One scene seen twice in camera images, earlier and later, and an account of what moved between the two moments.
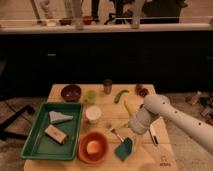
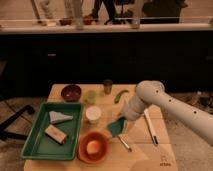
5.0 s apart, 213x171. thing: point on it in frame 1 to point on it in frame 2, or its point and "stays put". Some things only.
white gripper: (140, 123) to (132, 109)
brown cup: (107, 84) stays put
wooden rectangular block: (57, 135) stays put
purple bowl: (71, 93) stays put
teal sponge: (123, 150) to (116, 127)
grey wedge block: (56, 116) stays put
